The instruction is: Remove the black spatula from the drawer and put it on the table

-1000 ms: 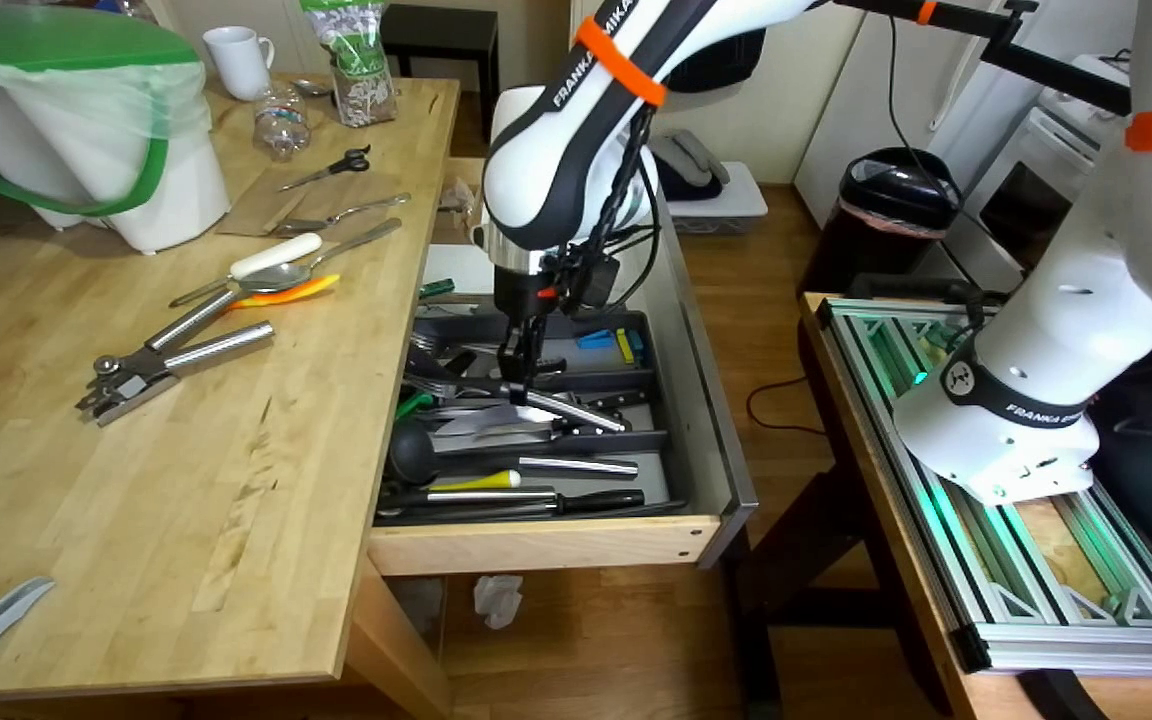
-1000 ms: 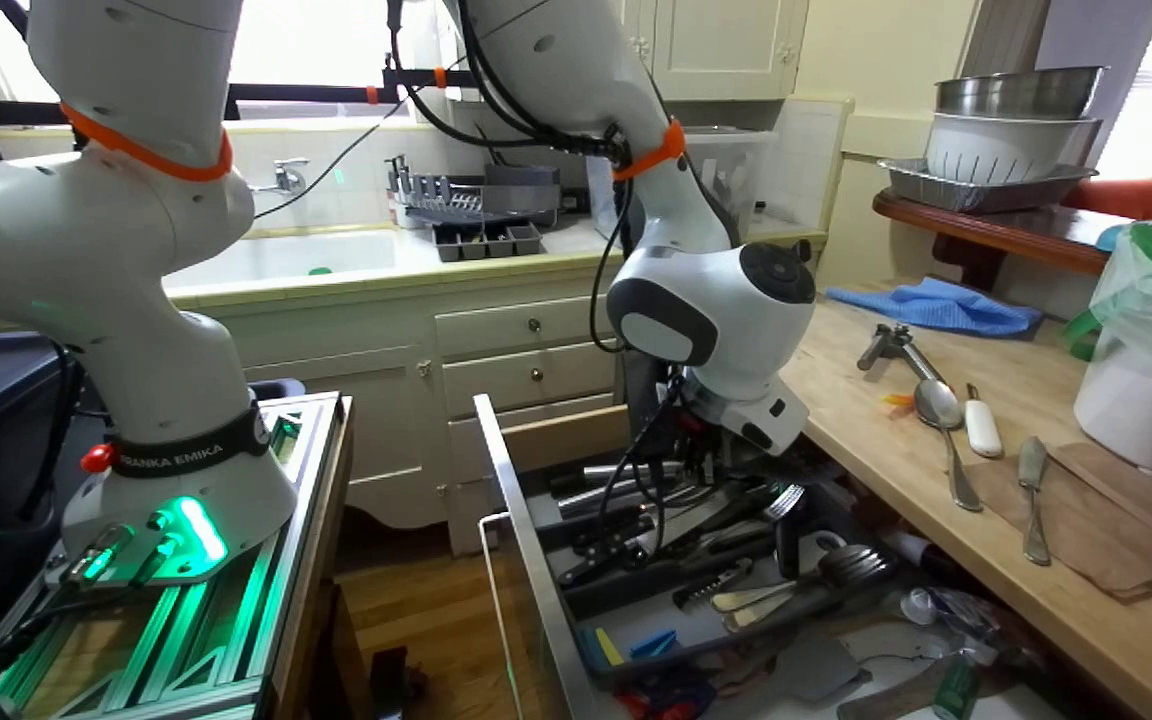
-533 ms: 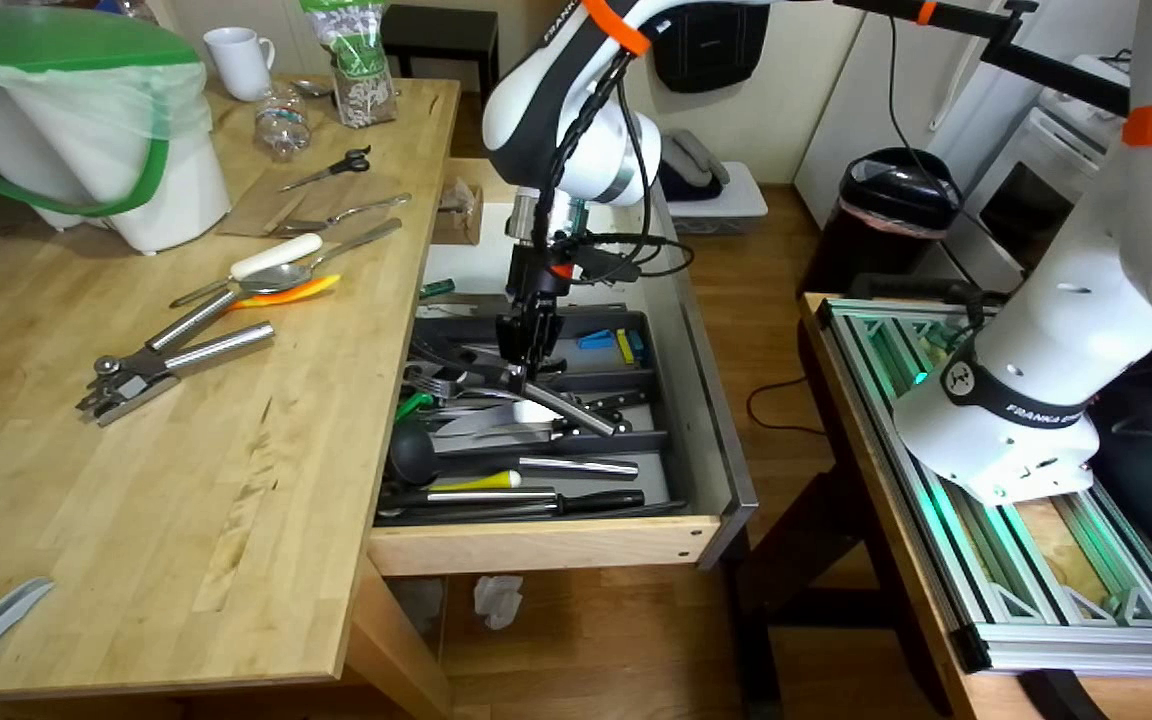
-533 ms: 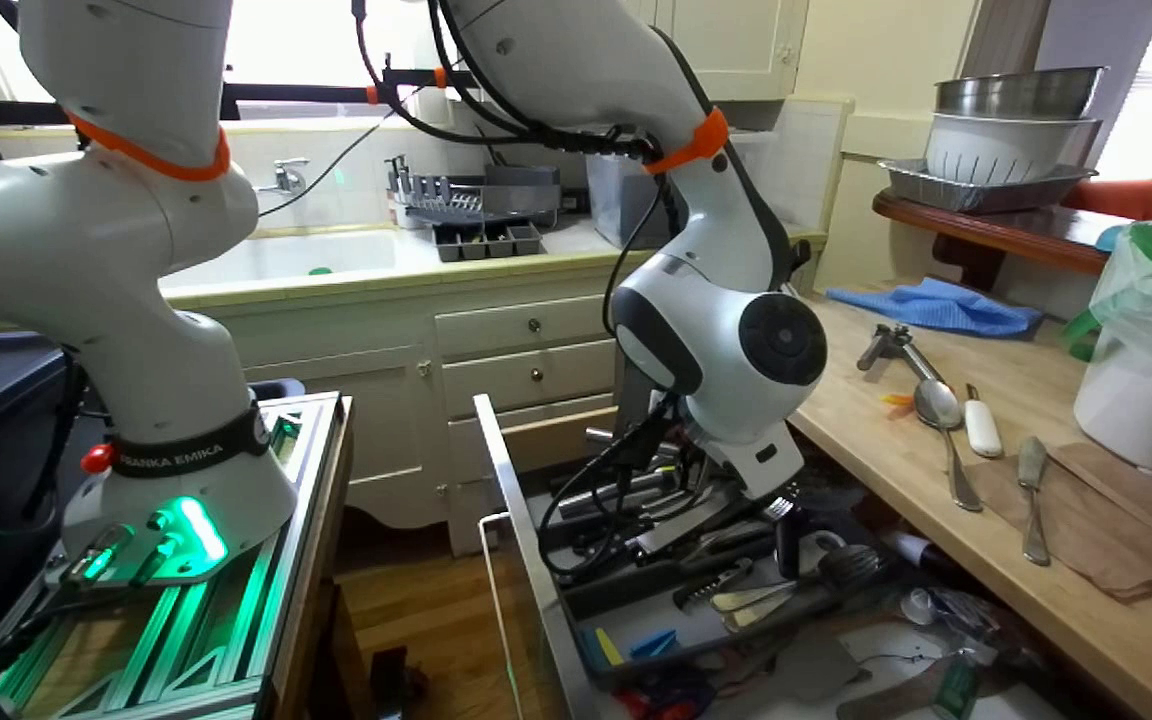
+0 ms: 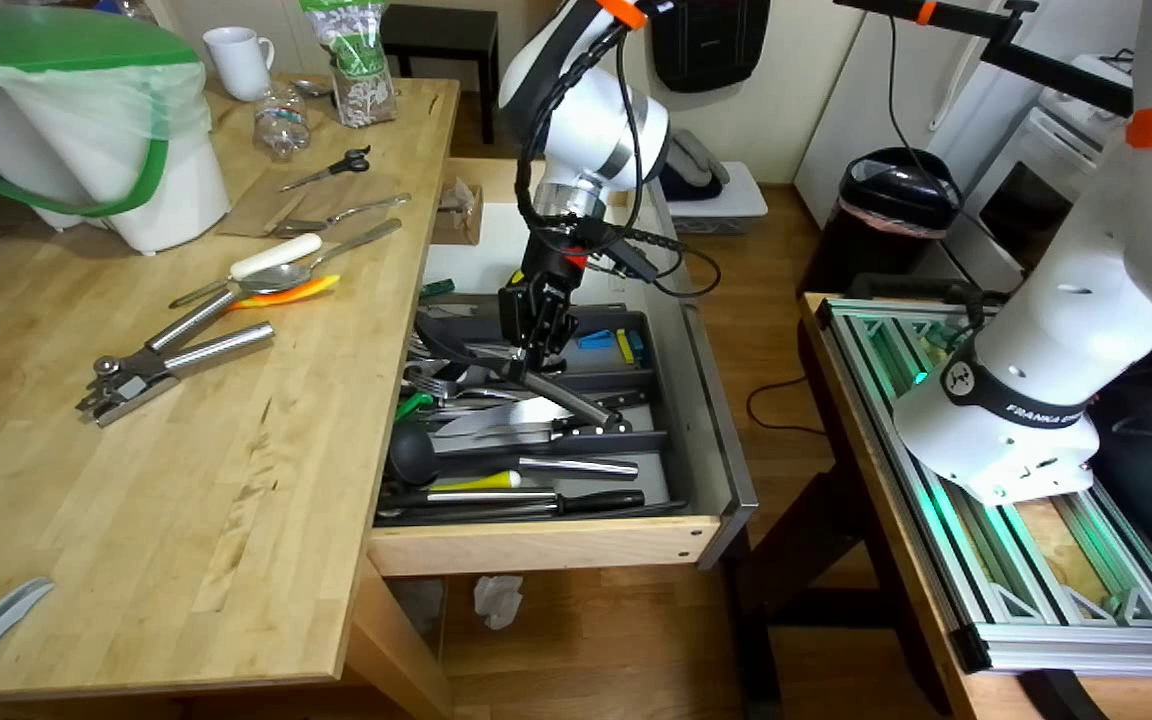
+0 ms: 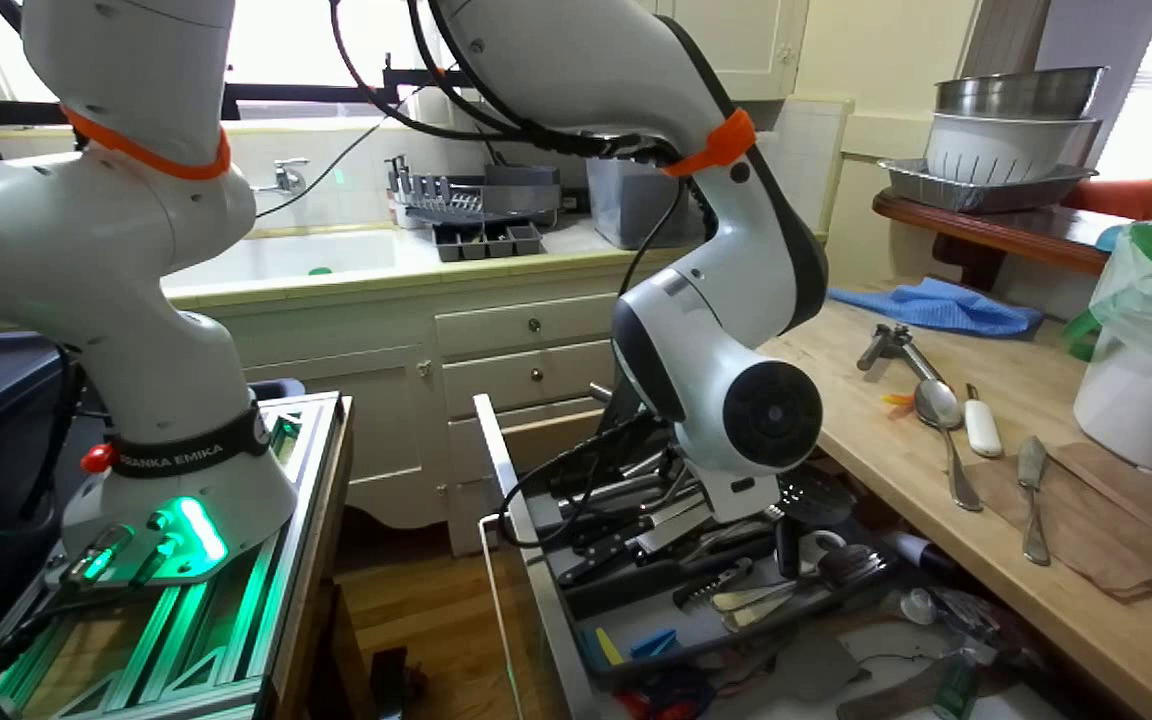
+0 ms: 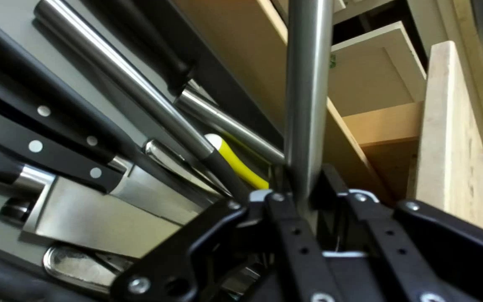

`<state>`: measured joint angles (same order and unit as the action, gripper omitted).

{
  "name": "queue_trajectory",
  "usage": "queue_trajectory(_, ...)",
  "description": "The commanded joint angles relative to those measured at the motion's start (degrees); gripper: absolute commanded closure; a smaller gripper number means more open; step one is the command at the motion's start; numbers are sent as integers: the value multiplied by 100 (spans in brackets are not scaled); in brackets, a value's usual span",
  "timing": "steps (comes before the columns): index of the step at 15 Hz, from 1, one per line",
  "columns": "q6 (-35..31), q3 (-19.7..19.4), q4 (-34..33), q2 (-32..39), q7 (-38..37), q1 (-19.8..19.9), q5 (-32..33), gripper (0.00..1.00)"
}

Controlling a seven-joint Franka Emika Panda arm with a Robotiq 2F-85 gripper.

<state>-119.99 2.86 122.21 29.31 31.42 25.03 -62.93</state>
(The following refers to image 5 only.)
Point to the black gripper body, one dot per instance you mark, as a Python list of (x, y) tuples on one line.
[(544, 287)]

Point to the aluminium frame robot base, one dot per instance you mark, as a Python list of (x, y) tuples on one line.
[(1003, 562)]

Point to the wooden drawer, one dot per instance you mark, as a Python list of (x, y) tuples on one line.
[(539, 544)]

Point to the small blue item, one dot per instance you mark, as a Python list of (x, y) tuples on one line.
[(596, 336)]

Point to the small yellow item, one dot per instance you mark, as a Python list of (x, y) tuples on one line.
[(624, 346)]

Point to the small wooden box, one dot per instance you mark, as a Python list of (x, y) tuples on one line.
[(459, 213)]

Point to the long silver utensil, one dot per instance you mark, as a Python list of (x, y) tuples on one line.
[(350, 213)]

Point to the crumpled white paper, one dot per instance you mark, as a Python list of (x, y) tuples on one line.
[(496, 601)]

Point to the black stool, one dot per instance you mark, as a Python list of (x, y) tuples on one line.
[(443, 26)]

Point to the clear green printed plastic bag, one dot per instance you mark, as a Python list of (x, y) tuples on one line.
[(359, 66)]

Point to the silver can opener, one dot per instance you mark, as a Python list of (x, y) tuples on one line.
[(217, 346)]

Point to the small glass jar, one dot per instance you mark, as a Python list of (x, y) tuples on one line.
[(282, 126)]

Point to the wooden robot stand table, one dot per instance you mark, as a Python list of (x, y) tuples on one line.
[(870, 443)]

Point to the black trash can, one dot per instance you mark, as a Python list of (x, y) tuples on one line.
[(891, 201)]

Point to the wooden kitchen table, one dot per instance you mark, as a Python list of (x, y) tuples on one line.
[(200, 505)]

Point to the white mug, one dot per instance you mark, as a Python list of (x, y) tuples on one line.
[(242, 60)]

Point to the white stove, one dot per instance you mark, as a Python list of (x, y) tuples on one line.
[(1003, 144)]

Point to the white green mesh laundry bag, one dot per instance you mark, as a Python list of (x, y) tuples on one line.
[(59, 120)]

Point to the black tripod bar orange band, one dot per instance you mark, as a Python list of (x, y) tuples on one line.
[(1056, 66)]

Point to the black bag on wall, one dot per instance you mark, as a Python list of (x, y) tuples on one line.
[(719, 43)]

